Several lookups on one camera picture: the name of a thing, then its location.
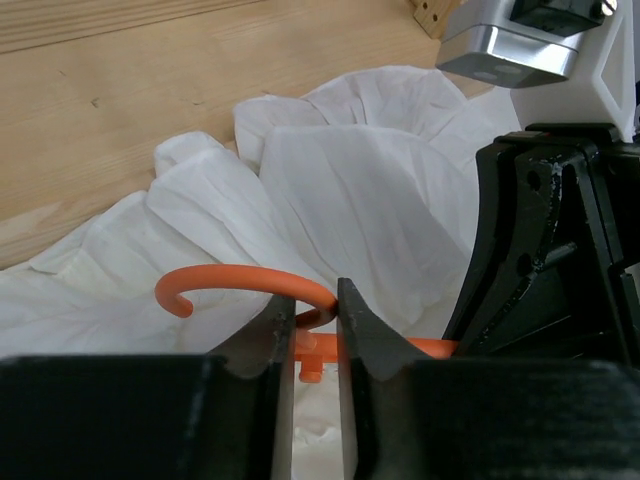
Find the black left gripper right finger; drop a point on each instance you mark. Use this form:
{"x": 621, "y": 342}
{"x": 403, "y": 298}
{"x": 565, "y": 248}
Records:
{"x": 405, "y": 415}

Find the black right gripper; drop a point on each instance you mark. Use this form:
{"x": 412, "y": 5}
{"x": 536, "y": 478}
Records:
{"x": 557, "y": 236}

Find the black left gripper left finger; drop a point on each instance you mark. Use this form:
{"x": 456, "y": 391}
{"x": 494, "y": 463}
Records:
{"x": 225, "y": 414}

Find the orange plastic hanger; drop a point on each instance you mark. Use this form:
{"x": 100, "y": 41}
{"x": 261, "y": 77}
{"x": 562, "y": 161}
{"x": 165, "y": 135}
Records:
{"x": 313, "y": 351}

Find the white ruffled skirt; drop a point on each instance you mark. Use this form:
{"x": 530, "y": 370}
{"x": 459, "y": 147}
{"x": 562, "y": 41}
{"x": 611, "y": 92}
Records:
{"x": 370, "y": 177}

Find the wooden clothes rack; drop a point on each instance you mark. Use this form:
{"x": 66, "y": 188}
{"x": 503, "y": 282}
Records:
{"x": 80, "y": 119}

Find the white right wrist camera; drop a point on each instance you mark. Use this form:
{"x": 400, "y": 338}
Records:
{"x": 563, "y": 62}

